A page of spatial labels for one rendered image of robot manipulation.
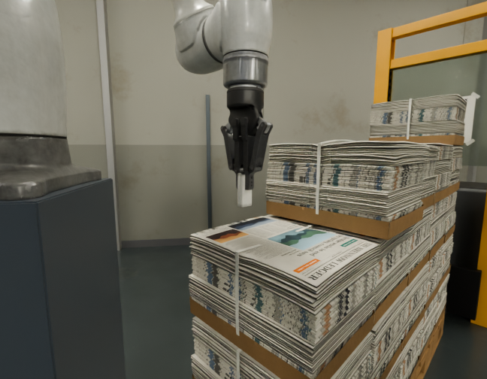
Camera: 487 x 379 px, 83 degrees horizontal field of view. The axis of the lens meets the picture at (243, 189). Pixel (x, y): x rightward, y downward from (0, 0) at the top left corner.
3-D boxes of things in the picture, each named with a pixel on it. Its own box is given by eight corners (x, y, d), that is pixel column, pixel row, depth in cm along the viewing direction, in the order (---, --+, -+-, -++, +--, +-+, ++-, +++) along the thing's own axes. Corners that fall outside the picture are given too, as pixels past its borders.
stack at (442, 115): (355, 326, 164) (369, 102, 146) (374, 307, 185) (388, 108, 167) (432, 361, 137) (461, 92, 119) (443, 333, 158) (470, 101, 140)
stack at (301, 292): (193, 498, 83) (185, 231, 71) (355, 325, 165) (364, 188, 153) (303, 667, 56) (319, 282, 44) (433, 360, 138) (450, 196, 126)
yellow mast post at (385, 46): (361, 285, 215) (377, 31, 189) (366, 281, 221) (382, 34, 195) (373, 289, 208) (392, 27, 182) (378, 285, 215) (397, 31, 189)
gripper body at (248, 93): (273, 89, 55) (273, 136, 56) (243, 95, 61) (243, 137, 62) (247, 81, 50) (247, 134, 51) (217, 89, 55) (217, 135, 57)
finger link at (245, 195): (249, 172, 58) (252, 172, 58) (249, 204, 59) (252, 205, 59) (239, 173, 56) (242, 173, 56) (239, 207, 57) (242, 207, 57)
